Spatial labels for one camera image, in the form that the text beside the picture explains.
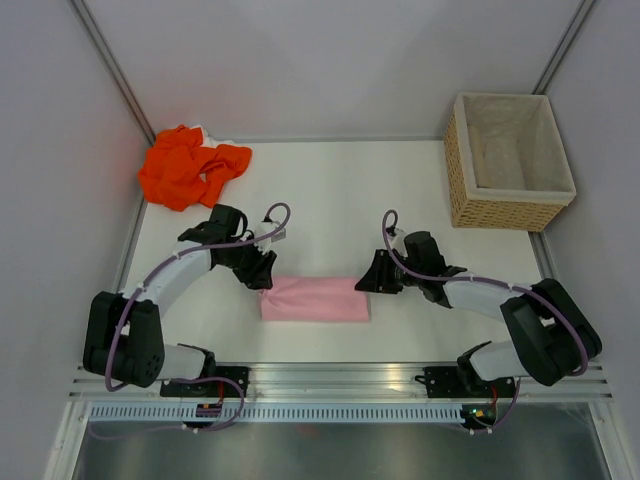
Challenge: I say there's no white slotted cable duct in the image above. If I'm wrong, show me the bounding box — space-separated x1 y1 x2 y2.
89 402 463 424

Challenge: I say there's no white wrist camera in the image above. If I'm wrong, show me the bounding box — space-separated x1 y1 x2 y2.
255 221 286 252
385 227 406 252

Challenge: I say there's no pink t-shirt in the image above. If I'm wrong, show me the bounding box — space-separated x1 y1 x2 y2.
260 276 370 323

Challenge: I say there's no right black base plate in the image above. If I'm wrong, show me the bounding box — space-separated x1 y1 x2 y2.
414 366 516 400

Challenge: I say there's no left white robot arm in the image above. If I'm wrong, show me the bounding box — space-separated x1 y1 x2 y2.
82 204 287 396

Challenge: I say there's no aluminium front rail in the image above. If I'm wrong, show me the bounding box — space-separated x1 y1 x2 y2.
68 360 614 403

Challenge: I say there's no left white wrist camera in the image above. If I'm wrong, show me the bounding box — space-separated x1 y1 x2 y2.
255 221 286 252

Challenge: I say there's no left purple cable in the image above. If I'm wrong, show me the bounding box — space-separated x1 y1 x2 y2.
88 202 292 441

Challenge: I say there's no left corner aluminium post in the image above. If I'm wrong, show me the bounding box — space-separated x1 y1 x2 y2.
68 0 156 146

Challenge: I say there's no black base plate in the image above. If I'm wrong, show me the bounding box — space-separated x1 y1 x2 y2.
414 366 516 400
160 365 251 399

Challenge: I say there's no orange t-shirt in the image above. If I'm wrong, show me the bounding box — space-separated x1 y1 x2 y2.
137 125 253 212

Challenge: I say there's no corner aluminium post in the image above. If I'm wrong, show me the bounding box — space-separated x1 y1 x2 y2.
532 0 600 95
68 0 156 146

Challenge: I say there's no white t-shirt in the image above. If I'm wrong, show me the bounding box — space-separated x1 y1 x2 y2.
190 124 234 148

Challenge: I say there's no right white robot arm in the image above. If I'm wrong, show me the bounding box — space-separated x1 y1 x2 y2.
355 227 602 395

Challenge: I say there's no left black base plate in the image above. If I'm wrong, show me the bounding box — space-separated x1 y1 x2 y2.
160 365 251 399

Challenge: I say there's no right table side rail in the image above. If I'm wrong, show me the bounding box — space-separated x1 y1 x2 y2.
529 232 558 279

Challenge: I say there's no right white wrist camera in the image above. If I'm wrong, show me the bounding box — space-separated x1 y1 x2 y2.
385 227 406 252

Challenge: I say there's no back table edge rail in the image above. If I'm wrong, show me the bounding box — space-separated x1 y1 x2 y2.
215 135 444 145

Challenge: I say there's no right corner aluminium post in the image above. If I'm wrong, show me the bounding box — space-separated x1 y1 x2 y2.
532 0 600 95

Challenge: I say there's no purple cable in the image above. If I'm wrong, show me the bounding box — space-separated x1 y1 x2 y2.
382 209 590 437
88 202 292 441

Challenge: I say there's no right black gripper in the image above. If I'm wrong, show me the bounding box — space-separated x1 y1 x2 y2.
354 248 424 294

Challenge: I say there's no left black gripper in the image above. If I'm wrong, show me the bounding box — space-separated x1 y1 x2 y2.
219 235 277 292

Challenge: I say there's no wicker basket with liner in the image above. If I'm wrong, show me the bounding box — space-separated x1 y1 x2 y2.
444 92 576 232

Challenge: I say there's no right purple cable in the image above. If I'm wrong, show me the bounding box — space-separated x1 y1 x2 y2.
382 209 590 437

